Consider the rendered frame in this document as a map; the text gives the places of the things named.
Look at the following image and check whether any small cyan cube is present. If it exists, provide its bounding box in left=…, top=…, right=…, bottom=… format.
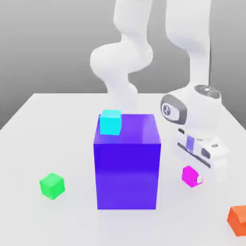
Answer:
left=99, top=110, right=122, bottom=136

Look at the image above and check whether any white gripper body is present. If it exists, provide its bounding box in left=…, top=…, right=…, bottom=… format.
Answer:
left=173, top=138, right=229, bottom=184

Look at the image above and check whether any large purple box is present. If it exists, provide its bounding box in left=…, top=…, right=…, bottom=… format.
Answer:
left=93, top=113, right=161, bottom=210

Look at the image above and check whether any small magenta cube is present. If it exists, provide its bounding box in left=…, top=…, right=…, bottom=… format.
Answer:
left=181, top=165, right=202, bottom=188

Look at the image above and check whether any small green cube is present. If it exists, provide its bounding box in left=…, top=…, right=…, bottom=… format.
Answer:
left=39, top=172, right=66, bottom=200

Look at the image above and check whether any small orange cube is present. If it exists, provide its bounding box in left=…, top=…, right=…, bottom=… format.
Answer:
left=227, top=205, right=246, bottom=237

